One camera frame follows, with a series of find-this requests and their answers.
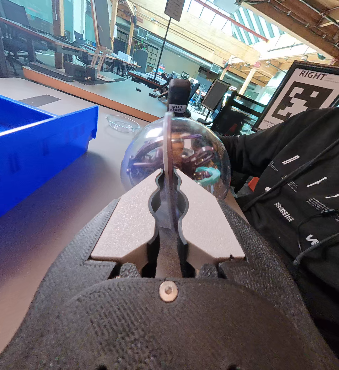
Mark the blue plastic bin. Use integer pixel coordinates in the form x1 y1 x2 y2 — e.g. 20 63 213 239
0 76 99 229

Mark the person's right forearm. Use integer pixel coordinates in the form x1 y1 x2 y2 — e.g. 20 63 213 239
219 124 277 177

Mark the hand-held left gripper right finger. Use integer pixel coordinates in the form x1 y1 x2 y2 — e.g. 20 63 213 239
174 169 246 275

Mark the large framed marker sign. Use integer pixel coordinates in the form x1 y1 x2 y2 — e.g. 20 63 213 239
252 60 339 132

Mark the thin black cable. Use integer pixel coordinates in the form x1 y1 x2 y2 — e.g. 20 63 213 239
297 209 339 252

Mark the clear plastic dish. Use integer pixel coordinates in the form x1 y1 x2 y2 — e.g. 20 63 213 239
106 114 141 134

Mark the person's black printed hoodie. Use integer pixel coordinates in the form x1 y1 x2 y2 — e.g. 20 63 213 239
236 105 339 370

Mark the clear maze ball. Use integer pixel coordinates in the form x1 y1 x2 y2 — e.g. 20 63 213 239
120 111 232 229

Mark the flat black bar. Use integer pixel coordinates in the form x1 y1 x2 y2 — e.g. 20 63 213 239
29 62 73 82

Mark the grey screen on stand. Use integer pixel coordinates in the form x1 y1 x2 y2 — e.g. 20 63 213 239
201 79 231 112

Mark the black mesh office chair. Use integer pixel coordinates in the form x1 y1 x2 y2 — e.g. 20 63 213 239
210 91 267 136

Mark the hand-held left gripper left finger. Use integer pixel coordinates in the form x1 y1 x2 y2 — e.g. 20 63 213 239
91 168 164 275

